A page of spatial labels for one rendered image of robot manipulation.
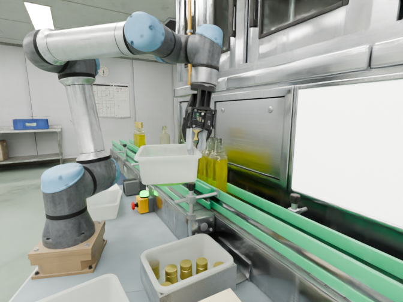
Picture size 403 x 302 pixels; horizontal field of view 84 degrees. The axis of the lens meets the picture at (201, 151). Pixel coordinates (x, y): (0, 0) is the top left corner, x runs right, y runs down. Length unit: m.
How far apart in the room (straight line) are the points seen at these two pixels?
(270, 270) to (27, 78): 6.47
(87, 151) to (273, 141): 0.65
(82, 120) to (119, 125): 5.84
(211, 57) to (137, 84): 6.26
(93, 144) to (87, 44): 0.35
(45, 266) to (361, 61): 1.01
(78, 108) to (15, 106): 5.83
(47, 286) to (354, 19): 1.10
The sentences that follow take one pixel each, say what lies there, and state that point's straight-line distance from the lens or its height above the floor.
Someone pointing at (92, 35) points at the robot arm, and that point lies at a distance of 0.66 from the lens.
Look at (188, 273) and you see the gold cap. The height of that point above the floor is 0.79.
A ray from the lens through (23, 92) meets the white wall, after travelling 6.68.
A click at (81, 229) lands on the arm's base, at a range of 0.84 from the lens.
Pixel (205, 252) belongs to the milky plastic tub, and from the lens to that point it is 0.80.
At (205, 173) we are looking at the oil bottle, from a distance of 0.90.
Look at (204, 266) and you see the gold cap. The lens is 0.71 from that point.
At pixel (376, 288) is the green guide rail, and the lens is 0.54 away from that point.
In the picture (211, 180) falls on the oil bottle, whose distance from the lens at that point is 0.86.
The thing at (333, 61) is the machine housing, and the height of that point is 1.37.
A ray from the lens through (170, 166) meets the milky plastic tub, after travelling 0.57.
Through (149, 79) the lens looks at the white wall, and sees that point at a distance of 6.98.
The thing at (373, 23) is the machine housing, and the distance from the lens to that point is 0.71.
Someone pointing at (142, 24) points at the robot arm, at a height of 1.42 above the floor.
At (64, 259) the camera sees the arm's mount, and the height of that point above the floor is 0.81.
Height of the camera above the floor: 1.24
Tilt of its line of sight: 10 degrees down
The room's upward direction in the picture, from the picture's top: straight up
